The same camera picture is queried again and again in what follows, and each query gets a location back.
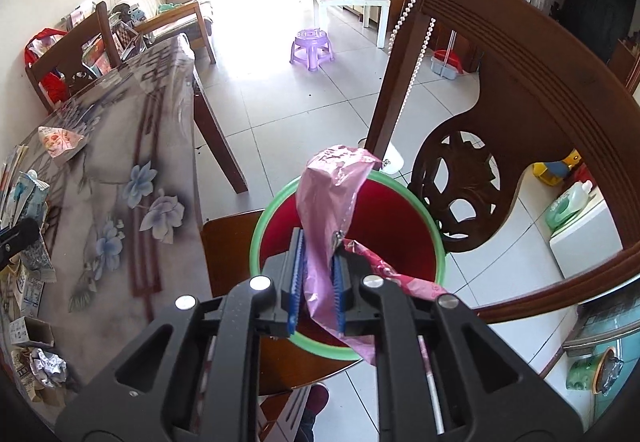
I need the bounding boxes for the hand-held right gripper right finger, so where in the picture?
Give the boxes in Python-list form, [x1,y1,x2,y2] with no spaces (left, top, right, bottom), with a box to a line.
[332,239,585,442]

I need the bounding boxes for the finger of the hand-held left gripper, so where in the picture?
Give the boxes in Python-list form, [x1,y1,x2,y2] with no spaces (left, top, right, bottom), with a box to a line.
[0,217,41,270]

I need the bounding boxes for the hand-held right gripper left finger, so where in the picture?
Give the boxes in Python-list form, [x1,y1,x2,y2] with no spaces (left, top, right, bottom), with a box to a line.
[54,228,306,442]

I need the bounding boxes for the pink plastic bag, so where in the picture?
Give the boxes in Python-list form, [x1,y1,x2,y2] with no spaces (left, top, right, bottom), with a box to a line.
[296,147,383,367]

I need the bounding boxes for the green rimmed red trash bin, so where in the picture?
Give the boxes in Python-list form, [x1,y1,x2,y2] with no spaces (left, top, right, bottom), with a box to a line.
[249,172,447,364]

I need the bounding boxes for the pink printed packet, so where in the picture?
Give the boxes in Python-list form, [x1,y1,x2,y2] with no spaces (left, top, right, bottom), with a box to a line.
[345,239,451,303]

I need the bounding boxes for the small cardboard box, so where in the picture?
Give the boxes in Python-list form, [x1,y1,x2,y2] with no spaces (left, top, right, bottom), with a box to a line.
[10,316,55,348]

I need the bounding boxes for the pink white printed wrapper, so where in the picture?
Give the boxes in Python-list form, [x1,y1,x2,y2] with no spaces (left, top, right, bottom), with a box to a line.
[39,126,86,158]

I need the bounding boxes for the person's dark red shoe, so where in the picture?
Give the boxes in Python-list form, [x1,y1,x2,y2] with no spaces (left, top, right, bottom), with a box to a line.
[300,383,331,442]

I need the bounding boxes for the crumpled foil ball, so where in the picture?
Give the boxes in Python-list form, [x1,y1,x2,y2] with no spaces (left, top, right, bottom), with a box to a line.
[27,347,68,388]

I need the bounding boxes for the red cloth bag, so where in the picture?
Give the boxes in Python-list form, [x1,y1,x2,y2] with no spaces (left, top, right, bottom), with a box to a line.
[24,27,68,103]

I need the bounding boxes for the plain dark wooden chair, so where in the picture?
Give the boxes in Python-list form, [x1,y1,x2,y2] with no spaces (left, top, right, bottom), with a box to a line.
[25,1,123,113]

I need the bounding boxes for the magazines on chair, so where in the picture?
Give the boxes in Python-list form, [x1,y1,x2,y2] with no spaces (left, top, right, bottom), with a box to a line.
[82,35,120,76]

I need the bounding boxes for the purple plastic stool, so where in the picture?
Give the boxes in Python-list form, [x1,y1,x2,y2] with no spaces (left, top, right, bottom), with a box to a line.
[289,27,335,74]

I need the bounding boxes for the green white detergent bottle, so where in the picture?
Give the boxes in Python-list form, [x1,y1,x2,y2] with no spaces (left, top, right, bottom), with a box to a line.
[545,181,596,230]

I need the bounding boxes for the yellow toy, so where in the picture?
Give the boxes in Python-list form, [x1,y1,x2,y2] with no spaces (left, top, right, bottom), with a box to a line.
[532,149,583,185]

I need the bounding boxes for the red dustpan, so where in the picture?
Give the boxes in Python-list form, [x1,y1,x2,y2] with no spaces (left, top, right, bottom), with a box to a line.
[431,50,468,80]

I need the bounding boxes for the white washing machine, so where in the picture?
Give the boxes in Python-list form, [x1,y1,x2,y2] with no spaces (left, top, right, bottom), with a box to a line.
[550,195,626,279]

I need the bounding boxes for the green frog mug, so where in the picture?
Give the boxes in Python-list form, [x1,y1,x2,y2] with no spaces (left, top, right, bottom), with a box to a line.
[567,347,623,395]

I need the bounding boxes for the carved dark wooden chair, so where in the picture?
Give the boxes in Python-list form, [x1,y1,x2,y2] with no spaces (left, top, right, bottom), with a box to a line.
[200,0,640,398]

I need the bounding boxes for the white bead string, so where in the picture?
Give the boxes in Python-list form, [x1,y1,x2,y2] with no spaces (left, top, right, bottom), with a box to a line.
[386,0,453,158]

